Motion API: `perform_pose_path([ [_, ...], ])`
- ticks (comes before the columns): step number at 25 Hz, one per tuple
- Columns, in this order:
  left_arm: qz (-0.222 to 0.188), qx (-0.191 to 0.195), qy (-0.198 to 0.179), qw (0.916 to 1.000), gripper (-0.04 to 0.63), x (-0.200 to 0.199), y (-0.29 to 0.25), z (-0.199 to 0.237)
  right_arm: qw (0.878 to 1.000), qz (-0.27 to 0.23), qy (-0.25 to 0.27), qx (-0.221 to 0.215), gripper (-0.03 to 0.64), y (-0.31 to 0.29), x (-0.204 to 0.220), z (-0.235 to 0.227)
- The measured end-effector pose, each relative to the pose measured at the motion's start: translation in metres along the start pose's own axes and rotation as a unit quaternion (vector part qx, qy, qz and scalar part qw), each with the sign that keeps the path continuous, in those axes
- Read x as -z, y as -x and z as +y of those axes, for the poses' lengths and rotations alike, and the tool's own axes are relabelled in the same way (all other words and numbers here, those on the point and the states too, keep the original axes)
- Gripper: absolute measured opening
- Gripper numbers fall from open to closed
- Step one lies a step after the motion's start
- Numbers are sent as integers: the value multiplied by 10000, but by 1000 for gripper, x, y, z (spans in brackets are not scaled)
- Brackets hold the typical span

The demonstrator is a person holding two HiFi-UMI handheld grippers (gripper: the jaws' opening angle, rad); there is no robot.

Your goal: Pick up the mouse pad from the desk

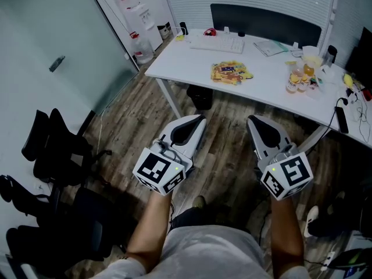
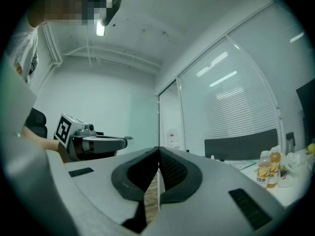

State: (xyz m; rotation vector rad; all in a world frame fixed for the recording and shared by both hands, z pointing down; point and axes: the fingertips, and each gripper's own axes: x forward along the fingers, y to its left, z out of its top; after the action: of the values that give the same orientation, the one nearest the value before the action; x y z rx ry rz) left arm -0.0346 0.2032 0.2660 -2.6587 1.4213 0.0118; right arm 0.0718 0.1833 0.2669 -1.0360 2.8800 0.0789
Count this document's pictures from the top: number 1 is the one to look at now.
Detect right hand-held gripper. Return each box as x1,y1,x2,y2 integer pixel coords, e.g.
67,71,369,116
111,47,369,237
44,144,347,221
246,115,314,199

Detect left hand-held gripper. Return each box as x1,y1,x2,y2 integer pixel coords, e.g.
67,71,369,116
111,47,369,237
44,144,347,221
132,114,208,196

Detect yellow printed cloth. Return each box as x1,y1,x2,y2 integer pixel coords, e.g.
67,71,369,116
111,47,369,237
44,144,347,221
210,61,254,86

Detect person's left forearm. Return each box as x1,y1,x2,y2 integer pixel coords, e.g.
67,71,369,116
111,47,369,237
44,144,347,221
125,188,174,274

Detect person's right forearm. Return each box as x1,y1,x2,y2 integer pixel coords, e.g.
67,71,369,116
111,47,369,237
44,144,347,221
270,195,306,278

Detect black trash bin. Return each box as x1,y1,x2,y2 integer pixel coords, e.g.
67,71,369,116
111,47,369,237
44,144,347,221
186,84,214,111

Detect orange juice bottle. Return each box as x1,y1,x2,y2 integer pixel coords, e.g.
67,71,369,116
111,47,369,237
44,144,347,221
298,63,316,93
285,68,302,95

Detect black power strip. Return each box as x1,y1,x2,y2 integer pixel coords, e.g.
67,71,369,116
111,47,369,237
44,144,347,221
334,106,349,134

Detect person's black shorts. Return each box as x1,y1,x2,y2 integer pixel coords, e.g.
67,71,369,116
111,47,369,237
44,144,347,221
170,206,251,235

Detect gray plastic zip pouch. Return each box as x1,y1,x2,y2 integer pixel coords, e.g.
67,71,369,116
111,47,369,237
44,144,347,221
252,39,290,58

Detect clear bag with plush toy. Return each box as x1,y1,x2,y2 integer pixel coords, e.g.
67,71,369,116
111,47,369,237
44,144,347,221
302,45,325,69

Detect white keyboard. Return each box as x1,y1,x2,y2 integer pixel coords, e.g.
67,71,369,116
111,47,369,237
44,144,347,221
189,35,245,55

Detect clear water jug red cap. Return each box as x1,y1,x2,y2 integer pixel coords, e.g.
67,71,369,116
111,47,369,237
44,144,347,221
130,31,155,66

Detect small waste bin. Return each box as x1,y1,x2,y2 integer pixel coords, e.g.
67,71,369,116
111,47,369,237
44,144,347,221
156,22,172,40

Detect dark insulated bottle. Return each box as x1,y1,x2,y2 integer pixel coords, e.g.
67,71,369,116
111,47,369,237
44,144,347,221
324,45,338,66

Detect white water dispenser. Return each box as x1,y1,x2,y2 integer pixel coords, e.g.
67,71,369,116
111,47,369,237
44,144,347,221
123,3,163,52

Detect black monitor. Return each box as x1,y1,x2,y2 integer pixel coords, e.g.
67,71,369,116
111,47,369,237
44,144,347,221
209,3,323,48
345,26,372,78

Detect person's light shirt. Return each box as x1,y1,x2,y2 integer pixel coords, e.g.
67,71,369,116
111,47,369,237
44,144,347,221
97,224,313,279

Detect white power strip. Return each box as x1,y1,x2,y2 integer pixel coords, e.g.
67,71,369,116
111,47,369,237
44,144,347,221
321,251,335,271

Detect dark bag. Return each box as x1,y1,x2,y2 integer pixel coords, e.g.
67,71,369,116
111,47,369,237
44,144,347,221
328,247,372,279

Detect frosted glass door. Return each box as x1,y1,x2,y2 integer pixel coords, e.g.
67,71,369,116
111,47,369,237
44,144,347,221
0,0,141,119

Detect metal door handle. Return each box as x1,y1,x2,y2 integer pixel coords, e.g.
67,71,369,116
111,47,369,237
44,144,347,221
48,55,66,73

